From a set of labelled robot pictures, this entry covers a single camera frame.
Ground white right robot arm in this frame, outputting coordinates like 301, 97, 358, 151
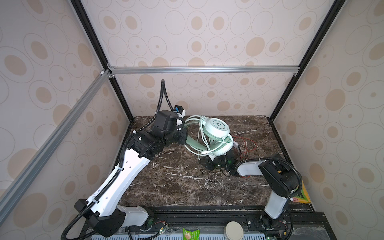
199, 150, 303, 221

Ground white round cap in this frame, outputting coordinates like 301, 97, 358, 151
224, 221, 244, 240

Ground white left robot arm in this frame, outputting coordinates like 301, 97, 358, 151
61, 126, 187, 240

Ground silver aluminium rail back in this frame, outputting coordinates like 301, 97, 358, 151
110, 66, 300, 75

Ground mint green headphones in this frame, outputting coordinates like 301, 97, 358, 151
185, 115, 234, 161

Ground black corner frame post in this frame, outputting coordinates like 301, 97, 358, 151
70, 0, 135, 122
269, 0, 347, 123

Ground white black red-cable headphones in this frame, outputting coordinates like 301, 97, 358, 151
228, 137, 262, 178

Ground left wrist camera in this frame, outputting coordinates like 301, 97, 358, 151
150, 105, 186, 138

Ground green snack packet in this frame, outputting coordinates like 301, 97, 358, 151
183, 229, 200, 240

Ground yellow green snack bag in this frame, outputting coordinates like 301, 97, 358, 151
292, 184, 312, 204

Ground silver aluminium rail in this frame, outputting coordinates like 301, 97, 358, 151
110, 66, 300, 75
1, 69, 111, 224

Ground black corner frame post right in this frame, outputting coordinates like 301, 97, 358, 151
269, 0, 347, 123

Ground black corner frame post left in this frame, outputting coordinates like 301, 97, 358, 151
70, 0, 135, 122

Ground silver aluminium rail left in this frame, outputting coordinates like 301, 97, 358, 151
1, 69, 111, 224

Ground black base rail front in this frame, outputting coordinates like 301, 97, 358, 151
111, 204, 336, 240

